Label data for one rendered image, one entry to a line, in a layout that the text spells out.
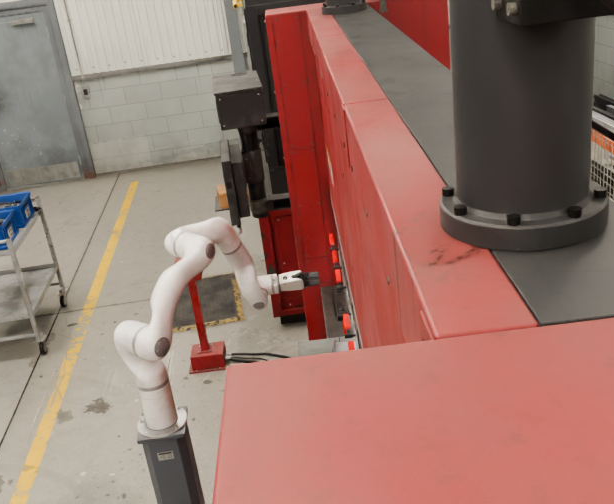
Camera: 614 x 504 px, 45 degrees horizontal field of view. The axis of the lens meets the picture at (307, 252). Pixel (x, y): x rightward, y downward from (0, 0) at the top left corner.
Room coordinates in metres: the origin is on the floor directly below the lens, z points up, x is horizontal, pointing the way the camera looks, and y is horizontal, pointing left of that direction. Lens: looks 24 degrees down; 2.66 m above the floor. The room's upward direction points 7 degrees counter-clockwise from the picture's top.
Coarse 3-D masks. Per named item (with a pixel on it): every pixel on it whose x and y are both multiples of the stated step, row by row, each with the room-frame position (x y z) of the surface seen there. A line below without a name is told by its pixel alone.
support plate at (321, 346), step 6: (300, 342) 2.82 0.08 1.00; (306, 342) 2.82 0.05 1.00; (312, 342) 2.81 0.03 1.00; (318, 342) 2.80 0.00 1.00; (324, 342) 2.80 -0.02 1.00; (330, 342) 2.79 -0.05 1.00; (300, 348) 2.77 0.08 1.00; (306, 348) 2.77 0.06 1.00; (312, 348) 2.76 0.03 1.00; (318, 348) 2.75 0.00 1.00; (324, 348) 2.75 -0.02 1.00; (330, 348) 2.74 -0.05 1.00; (300, 354) 2.72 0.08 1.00; (306, 354) 2.72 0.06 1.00; (312, 354) 2.71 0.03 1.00
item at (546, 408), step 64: (256, 384) 0.55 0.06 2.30; (320, 384) 0.54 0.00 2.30; (384, 384) 0.52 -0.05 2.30; (448, 384) 0.51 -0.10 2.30; (512, 384) 0.50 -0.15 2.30; (576, 384) 0.49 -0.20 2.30; (256, 448) 0.46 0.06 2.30; (320, 448) 0.45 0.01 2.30; (384, 448) 0.44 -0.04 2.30; (448, 448) 0.43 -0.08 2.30; (512, 448) 0.42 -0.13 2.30; (576, 448) 0.41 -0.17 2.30
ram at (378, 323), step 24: (336, 144) 2.40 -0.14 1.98; (336, 168) 2.59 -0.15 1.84; (336, 192) 2.82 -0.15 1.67; (336, 216) 3.10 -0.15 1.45; (360, 216) 1.61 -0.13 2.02; (360, 240) 1.69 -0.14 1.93; (360, 264) 1.78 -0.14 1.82; (360, 288) 1.89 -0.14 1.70; (384, 288) 1.19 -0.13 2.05; (360, 312) 2.01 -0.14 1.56; (384, 312) 1.23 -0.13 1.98; (384, 336) 1.27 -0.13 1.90
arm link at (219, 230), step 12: (180, 228) 2.66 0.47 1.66; (192, 228) 2.66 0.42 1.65; (204, 228) 2.65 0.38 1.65; (216, 228) 2.66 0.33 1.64; (228, 228) 2.69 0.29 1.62; (168, 240) 2.61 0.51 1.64; (216, 240) 2.66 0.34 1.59; (228, 240) 2.69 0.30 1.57; (240, 240) 2.75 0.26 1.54; (168, 252) 2.62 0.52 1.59; (228, 252) 2.71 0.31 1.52
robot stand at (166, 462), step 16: (176, 432) 2.29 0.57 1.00; (144, 448) 2.30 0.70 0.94; (160, 448) 2.28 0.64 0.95; (176, 448) 2.28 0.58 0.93; (192, 448) 2.41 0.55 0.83; (160, 464) 2.28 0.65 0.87; (176, 464) 2.28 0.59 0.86; (192, 464) 2.33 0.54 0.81; (160, 480) 2.28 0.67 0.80; (176, 480) 2.28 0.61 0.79; (192, 480) 2.30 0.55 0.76; (160, 496) 2.28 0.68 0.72; (176, 496) 2.28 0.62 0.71; (192, 496) 2.29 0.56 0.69
